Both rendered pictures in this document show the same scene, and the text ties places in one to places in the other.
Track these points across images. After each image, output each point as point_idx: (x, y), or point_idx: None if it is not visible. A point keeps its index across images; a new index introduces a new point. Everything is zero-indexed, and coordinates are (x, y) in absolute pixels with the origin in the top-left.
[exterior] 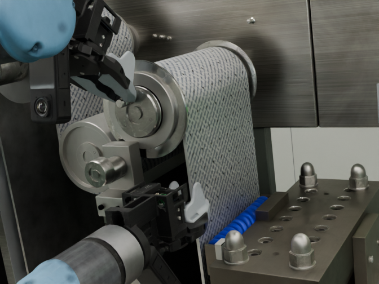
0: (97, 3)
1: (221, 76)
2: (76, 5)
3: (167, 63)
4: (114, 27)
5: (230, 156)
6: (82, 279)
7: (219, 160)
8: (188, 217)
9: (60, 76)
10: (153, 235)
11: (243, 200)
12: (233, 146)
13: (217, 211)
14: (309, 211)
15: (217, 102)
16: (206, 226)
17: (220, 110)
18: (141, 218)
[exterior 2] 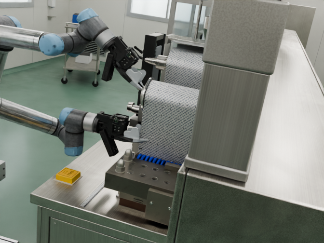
0: (124, 51)
1: (182, 102)
2: (121, 49)
3: (162, 84)
4: (129, 60)
5: (175, 136)
6: (69, 115)
7: (164, 132)
8: (124, 134)
9: (105, 67)
10: (107, 128)
11: (179, 160)
12: (178, 133)
13: (155, 149)
14: (175, 178)
15: (172, 110)
16: (126, 141)
17: (173, 114)
18: (102, 118)
